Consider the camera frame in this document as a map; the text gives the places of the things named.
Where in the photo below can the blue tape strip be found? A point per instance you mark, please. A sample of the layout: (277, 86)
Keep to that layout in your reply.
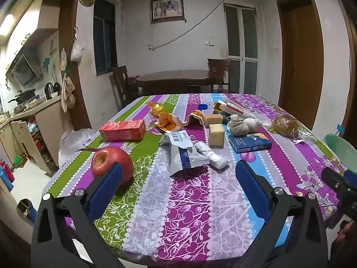
(340, 129)

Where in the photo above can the grey foil pouch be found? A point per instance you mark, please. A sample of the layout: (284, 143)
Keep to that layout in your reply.
(181, 156)

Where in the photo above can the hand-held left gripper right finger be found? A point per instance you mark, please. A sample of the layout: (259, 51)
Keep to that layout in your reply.
(251, 187)

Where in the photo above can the hanging beige cloth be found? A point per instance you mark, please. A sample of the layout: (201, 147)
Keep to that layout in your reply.
(67, 92)

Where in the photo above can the crumpled orange wrapper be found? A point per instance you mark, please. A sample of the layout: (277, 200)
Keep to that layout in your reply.
(164, 120)

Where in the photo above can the framed wall picture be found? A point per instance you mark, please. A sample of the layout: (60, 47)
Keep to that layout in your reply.
(167, 9)

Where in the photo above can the black wok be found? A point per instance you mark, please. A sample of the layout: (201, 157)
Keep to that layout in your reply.
(23, 95)

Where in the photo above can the grey plush toy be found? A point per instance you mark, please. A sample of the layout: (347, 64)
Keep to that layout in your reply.
(242, 125)

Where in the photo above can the blue flat box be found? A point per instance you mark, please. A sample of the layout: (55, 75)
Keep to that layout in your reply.
(249, 144)

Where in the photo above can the red apple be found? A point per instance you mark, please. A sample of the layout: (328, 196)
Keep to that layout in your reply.
(108, 159)

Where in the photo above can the kitchen counter cabinet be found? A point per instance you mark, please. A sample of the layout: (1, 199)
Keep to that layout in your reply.
(47, 128)

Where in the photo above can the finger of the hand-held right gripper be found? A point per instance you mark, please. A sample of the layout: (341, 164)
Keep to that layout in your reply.
(334, 182)
(352, 177)

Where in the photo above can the red drink carton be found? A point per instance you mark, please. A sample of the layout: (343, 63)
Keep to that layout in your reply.
(122, 129)

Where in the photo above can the floral striped tablecloth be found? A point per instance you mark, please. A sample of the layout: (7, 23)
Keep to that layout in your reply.
(181, 201)

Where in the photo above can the green plastic basin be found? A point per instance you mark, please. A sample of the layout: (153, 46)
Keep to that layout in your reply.
(339, 148)

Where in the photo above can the bread in clear bag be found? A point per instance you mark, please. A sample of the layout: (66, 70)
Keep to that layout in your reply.
(286, 125)

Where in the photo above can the white round lid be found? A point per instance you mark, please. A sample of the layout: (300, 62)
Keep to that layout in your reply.
(266, 123)

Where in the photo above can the hanging mesh bag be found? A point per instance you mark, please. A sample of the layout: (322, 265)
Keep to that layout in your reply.
(63, 60)

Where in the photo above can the black electric kettle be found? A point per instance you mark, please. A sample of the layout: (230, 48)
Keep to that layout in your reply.
(49, 91)

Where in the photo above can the red white box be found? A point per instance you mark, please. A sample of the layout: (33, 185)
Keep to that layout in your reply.
(237, 109)

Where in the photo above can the red bottles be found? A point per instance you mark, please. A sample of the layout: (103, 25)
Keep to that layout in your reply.
(6, 176)

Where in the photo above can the blue bottle cap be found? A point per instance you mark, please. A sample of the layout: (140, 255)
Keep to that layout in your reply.
(202, 106)

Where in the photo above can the hanging clear plastic bag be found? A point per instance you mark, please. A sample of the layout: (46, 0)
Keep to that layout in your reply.
(75, 51)

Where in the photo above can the yellow clear wrapper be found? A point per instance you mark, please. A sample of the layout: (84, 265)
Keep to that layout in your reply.
(157, 107)

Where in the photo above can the green dustpan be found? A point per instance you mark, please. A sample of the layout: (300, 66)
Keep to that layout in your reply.
(19, 161)

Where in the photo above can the white crumpled packet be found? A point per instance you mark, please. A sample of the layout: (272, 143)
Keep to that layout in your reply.
(214, 157)

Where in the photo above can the brown wooden door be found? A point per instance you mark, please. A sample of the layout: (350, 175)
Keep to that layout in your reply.
(301, 61)

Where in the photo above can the beige sponge block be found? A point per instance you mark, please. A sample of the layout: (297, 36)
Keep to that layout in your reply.
(213, 120)
(217, 135)

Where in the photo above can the range hood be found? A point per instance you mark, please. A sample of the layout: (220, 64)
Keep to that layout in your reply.
(25, 71)

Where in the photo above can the orange white wrapper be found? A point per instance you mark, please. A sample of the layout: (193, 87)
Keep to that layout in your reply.
(196, 115)

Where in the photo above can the dark wooden dining table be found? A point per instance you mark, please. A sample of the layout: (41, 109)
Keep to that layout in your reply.
(178, 76)

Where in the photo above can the white plastic bag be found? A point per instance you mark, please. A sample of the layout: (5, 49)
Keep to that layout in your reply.
(72, 142)

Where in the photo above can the dark window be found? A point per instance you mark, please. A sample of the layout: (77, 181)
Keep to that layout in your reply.
(103, 39)

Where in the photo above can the dark wooden chair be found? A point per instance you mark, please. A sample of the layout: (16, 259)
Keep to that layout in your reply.
(121, 81)
(219, 69)

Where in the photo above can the frosted glass door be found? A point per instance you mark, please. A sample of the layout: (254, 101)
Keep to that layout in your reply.
(241, 47)

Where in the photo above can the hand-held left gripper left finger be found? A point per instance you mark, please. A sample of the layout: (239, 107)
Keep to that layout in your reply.
(107, 189)

